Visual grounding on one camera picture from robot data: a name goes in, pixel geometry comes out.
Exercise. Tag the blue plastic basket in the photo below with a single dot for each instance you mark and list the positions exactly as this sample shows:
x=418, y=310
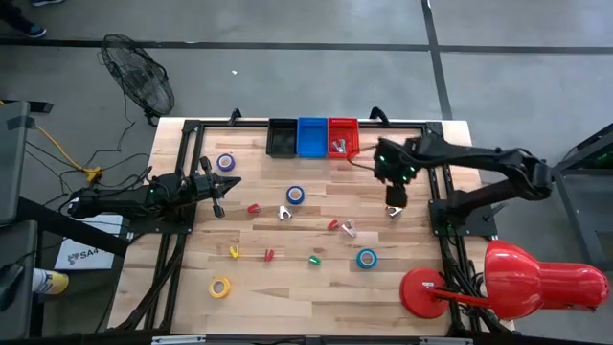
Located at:
x=312, y=136

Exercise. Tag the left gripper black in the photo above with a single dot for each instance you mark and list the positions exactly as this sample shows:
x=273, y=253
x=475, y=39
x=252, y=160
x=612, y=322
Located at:
x=203, y=187

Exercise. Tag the red desk lamp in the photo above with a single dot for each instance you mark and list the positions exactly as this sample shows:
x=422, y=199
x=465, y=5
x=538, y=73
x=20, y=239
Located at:
x=517, y=280

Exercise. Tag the silver metal bracket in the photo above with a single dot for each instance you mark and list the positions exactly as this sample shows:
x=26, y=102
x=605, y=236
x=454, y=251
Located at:
x=445, y=341
x=177, y=340

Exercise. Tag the person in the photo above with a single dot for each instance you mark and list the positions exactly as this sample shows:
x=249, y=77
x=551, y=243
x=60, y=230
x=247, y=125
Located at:
x=33, y=31

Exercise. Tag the black metal beam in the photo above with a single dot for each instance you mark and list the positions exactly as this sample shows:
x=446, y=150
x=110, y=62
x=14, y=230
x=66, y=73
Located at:
x=72, y=225

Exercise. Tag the black plastic basket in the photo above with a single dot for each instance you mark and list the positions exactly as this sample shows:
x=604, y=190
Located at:
x=282, y=139

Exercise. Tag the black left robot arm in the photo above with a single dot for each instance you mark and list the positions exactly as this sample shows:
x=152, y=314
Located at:
x=120, y=199

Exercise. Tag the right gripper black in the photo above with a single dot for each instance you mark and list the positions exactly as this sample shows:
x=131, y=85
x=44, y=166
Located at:
x=395, y=163

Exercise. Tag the black floor fan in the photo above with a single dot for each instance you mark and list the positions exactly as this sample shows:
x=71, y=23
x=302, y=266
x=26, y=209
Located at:
x=139, y=76

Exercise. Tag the white cardboard box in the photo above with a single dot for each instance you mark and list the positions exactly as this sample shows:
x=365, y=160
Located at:
x=86, y=254

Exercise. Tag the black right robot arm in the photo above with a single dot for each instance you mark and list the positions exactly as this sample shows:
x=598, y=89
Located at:
x=479, y=155

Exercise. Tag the grey equipment case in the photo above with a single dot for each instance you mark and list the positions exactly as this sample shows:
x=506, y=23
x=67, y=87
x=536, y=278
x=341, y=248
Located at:
x=14, y=326
x=12, y=167

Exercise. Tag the red plastic basket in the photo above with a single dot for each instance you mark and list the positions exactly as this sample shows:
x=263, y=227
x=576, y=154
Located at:
x=349, y=131

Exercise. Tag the red mini stapler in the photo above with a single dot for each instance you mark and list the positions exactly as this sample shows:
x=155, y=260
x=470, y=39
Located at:
x=269, y=255
x=333, y=224
x=253, y=209

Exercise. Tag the dark blue tape roll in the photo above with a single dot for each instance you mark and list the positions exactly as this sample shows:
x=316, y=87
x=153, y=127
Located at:
x=288, y=195

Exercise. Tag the purple tape roll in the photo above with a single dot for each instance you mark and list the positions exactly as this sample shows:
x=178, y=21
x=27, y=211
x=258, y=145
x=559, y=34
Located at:
x=219, y=163

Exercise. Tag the black metal cart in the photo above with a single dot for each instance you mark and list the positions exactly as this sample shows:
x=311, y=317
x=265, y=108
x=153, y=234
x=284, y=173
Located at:
x=584, y=211

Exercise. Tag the yellow tape roll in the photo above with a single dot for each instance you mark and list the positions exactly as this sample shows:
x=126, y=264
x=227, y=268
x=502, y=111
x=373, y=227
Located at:
x=211, y=287

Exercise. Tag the yellow mini stapler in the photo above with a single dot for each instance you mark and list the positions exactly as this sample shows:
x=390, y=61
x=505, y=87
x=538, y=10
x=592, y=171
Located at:
x=234, y=252

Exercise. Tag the black aluminium table frame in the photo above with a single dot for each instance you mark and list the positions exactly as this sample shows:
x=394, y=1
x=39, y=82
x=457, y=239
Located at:
x=191, y=127

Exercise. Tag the yellow spray bottle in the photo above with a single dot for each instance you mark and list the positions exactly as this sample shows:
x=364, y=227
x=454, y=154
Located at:
x=50, y=282

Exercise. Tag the green mini stapler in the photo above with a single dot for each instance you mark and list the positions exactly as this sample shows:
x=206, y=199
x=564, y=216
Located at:
x=314, y=260

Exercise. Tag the light blue tape roll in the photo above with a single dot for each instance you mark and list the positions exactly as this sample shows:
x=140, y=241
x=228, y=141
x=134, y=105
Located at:
x=359, y=259

